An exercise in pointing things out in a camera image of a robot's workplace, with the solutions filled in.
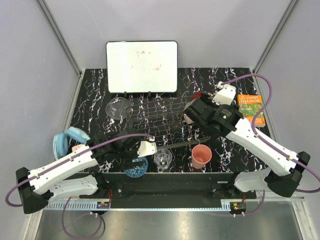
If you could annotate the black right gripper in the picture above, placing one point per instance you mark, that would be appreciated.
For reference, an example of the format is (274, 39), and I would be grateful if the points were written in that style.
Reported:
(207, 99)

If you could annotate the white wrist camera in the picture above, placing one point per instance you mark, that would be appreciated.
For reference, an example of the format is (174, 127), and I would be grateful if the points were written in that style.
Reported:
(225, 95)
(147, 147)

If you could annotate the blue triangle pattern bowl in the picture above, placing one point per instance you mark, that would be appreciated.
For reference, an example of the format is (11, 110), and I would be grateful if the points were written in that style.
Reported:
(137, 167)

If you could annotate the metal wire dish rack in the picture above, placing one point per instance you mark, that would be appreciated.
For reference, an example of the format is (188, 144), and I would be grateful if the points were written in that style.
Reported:
(164, 119)

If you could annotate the clear drinking glass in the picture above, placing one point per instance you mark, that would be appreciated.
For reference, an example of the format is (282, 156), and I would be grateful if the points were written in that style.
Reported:
(163, 158)

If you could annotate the white dry-erase board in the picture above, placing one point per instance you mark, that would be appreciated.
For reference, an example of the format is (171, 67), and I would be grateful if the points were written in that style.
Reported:
(142, 66)

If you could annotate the grey cable duct rail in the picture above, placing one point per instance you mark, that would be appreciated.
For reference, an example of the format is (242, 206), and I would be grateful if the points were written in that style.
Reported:
(143, 204)

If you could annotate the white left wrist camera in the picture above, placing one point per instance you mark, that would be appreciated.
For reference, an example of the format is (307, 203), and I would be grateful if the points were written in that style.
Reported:
(147, 147)

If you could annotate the red floral bowl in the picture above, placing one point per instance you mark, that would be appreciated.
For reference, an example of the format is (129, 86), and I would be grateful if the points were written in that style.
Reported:
(196, 95)

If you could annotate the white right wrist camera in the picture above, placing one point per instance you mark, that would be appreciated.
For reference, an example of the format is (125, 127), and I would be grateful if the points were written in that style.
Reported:
(225, 95)

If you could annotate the brown patterned bowl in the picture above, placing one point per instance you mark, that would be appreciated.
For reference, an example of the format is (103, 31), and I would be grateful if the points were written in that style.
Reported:
(188, 120)

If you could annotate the pink plastic cup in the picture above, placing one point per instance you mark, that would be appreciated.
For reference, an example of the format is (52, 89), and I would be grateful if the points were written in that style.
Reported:
(200, 156)

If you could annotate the clear glass plate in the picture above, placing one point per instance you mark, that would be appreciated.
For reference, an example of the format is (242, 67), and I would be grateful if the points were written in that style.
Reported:
(118, 108)

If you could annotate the orange treehouse book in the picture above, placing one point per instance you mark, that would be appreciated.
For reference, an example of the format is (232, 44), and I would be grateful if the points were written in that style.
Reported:
(249, 106)

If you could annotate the light blue headphones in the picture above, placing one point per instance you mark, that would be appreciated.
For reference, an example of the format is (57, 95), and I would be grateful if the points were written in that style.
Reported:
(60, 143)

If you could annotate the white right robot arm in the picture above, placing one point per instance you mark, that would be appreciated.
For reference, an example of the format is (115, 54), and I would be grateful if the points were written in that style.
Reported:
(282, 175)

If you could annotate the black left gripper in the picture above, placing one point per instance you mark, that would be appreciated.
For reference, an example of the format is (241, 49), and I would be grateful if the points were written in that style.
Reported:
(127, 162)

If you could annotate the pink cube block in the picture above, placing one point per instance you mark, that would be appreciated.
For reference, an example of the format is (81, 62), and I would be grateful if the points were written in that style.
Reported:
(76, 147)

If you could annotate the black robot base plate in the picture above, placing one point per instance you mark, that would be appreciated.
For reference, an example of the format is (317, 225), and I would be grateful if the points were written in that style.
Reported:
(195, 185)

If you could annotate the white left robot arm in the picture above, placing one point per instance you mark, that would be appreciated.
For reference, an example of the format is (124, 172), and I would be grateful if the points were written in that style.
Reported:
(39, 187)

